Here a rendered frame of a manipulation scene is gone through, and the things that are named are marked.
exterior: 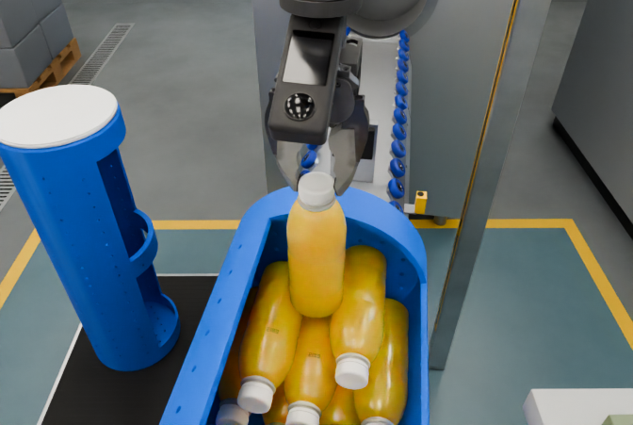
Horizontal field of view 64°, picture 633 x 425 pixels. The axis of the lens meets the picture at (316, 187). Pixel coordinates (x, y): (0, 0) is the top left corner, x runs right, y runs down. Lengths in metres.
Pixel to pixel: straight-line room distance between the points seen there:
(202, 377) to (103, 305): 1.07
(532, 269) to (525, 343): 0.39
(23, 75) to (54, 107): 2.27
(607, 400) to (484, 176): 0.79
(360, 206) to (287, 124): 0.27
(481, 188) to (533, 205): 1.38
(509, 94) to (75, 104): 1.01
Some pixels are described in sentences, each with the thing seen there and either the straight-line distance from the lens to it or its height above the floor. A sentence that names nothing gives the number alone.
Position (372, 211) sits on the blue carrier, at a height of 1.22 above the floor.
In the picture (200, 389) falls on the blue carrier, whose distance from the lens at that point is 0.52.
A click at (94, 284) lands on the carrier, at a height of 0.59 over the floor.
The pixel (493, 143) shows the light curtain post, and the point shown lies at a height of 0.97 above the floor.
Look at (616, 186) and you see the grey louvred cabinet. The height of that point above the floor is 0.16.
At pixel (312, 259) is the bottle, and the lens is 0.56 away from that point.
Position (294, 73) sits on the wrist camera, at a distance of 0.42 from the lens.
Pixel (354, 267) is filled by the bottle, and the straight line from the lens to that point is 0.69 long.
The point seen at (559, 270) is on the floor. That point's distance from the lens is 2.44.
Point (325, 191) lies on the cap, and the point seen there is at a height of 1.32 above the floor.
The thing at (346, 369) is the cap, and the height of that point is 1.12.
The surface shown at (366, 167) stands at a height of 0.97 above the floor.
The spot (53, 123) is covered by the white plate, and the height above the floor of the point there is 1.04.
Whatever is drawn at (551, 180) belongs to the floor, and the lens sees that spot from 2.93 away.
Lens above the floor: 1.65
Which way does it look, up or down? 39 degrees down
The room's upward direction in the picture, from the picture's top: straight up
